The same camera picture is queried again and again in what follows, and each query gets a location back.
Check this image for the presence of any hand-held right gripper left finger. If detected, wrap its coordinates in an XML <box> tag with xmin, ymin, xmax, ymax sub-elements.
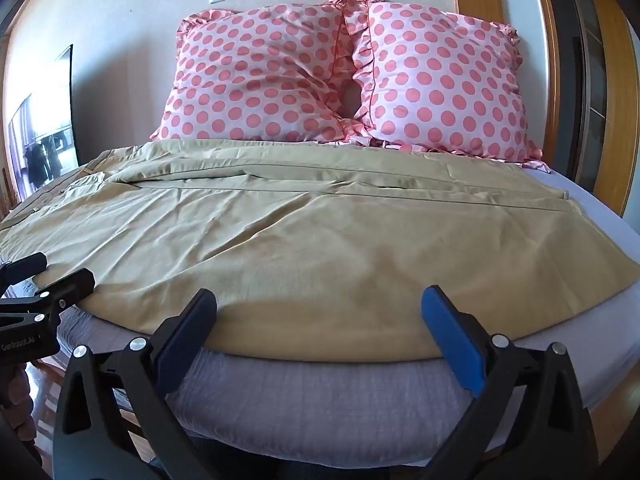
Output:
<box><xmin>52</xmin><ymin>287</ymin><xmax>221</xmax><ymax>480</ymax></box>

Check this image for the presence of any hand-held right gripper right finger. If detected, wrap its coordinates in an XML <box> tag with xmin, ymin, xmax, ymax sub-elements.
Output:
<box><xmin>421</xmin><ymin>285</ymin><xmax>601</xmax><ymax>480</ymax></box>

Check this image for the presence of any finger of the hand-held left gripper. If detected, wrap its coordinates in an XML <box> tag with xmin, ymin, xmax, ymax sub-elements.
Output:
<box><xmin>0</xmin><ymin>267</ymin><xmax>97</xmax><ymax>322</ymax></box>
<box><xmin>0</xmin><ymin>252</ymin><xmax>49</xmax><ymax>287</ymax></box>

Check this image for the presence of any tan bed sheet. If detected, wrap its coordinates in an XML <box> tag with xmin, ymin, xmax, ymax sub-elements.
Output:
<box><xmin>0</xmin><ymin>140</ymin><xmax>640</xmax><ymax>364</ymax></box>

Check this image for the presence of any bed with grey sheet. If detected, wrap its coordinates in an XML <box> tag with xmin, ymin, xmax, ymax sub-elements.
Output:
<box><xmin>47</xmin><ymin>167</ymin><xmax>640</xmax><ymax>467</ymax></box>

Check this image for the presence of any pink polka-dot pillow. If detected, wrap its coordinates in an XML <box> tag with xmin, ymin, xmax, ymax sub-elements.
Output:
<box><xmin>327</xmin><ymin>0</ymin><xmax>547</xmax><ymax>169</ymax></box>
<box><xmin>150</xmin><ymin>4</ymin><xmax>373</xmax><ymax>144</ymax></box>

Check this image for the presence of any dark glass door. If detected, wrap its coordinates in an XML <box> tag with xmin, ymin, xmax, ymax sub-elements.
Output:
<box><xmin>560</xmin><ymin>0</ymin><xmax>610</xmax><ymax>196</ymax></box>

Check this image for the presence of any wooden door frame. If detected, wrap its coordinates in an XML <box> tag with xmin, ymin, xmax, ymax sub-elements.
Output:
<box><xmin>449</xmin><ymin>0</ymin><xmax>640</xmax><ymax>221</ymax></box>

